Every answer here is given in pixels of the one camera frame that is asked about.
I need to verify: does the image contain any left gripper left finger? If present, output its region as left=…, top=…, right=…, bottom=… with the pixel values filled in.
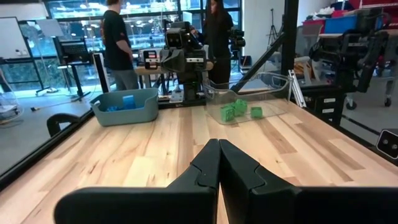
left=54, top=139, right=221, bottom=224

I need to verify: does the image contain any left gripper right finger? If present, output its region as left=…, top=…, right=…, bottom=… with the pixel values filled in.
left=219, top=139, right=398, bottom=224

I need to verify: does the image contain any small green block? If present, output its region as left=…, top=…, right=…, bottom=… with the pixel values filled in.
left=220, top=105, right=236, bottom=123
left=250, top=106, right=264, bottom=119

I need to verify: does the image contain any blue brick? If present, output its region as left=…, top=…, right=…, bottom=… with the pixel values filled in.
left=122, top=95, right=136, bottom=110

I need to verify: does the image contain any black device with labels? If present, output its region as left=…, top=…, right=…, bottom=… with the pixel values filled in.
left=142, top=49, right=162, bottom=70

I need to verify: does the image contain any person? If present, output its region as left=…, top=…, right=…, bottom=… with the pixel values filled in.
left=101, top=0, right=140, bottom=91
left=190, top=0, right=234, bottom=90

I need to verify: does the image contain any clear plastic bin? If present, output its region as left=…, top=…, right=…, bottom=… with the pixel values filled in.
left=203, top=72, right=293, bottom=126

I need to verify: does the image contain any teal plastic bin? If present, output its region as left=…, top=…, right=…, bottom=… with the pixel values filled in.
left=90, top=88, right=160, bottom=127

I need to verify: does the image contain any black drawer cabinet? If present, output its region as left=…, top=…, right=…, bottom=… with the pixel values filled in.
left=300, top=85, right=348, bottom=125

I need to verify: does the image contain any silver aluminium bar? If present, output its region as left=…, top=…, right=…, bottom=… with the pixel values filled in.
left=287, top=69, right=308, bottom=109

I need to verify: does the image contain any black laptop stand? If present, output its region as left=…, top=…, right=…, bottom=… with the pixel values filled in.
left=54, top=37, right=94, bottom=102

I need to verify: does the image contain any blue storage tote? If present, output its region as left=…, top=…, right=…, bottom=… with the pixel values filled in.
left=325, top=15, right=358, bottom=34

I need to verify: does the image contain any black robot cart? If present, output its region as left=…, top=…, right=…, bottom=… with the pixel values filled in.
left=310, top=6, right=392, bottom=94

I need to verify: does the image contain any whiteboard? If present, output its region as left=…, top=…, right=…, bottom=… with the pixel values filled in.
left=0, top=17, right=29, bottom=60

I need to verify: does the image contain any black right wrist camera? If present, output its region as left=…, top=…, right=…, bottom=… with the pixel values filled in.
left=164, top=29, right=185, bottom=50

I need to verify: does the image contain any black camera on tripod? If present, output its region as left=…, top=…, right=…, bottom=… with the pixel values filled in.
left=229, top=27, right=247, bottom=50

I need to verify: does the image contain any small black camera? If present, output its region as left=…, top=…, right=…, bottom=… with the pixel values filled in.
left=376, top=129, right=398, bottom=160

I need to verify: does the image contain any black curved handle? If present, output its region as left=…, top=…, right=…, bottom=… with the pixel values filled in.
left=46, top=113, right=82, bottom=138

